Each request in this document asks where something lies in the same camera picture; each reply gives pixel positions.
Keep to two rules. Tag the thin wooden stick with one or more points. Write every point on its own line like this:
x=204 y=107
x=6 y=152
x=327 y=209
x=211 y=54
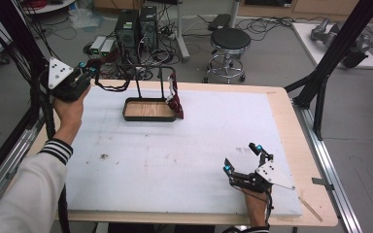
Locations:
x=311 y=209

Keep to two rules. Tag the white floor board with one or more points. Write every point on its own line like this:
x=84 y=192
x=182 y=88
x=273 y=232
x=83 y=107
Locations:
x=307 y=42

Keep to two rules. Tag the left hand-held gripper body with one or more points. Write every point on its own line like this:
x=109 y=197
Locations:
x=56 y=73

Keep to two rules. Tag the black foot pedal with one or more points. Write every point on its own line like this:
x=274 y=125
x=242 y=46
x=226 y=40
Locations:
x=219 y=22

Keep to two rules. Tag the black computer tower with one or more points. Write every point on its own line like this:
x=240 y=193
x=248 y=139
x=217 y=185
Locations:
x=149 y=27
x=127 y=32

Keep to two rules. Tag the grey metal bracket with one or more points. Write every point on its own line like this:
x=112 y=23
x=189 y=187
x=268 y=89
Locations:
x=322 y=183

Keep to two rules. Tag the round white table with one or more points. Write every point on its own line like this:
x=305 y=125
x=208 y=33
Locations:
x=50 y=6

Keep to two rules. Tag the clear plastic bag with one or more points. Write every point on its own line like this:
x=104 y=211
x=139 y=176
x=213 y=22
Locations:
x=85 y=18

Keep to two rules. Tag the white stand leg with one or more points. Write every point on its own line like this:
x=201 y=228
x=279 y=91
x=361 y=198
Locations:
x=182 y=35

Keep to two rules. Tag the person's right hand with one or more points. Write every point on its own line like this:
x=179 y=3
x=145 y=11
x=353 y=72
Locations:
x=255 y=207

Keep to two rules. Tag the black rack with wooden base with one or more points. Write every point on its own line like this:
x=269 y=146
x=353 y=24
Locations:
x=149 y=110

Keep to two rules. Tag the white power supply box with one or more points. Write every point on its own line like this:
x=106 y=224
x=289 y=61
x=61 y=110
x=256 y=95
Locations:
x=97 y=45
x=108 y=46

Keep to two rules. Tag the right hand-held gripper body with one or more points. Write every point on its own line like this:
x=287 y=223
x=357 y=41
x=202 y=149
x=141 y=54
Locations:
x=273 y=174

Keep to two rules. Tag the aluminium rail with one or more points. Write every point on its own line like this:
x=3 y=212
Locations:
x=328 y=168
x=0 y=174

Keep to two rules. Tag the black metal frame post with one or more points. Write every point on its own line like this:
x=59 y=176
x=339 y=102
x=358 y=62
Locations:
x=19 y=42
x=340 y=45

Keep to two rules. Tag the dark red striped bow tie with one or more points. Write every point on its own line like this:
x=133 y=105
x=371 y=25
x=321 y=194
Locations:
x=176 y=102

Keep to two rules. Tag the white foam mat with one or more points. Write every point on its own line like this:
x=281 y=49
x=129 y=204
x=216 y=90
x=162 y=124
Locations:
x=175 y=155

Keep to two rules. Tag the black round stool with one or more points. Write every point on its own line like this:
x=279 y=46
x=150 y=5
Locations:
x=230 y=39

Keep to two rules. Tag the person's left hand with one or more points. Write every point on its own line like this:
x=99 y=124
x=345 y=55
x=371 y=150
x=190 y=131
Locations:
x=69 y=113

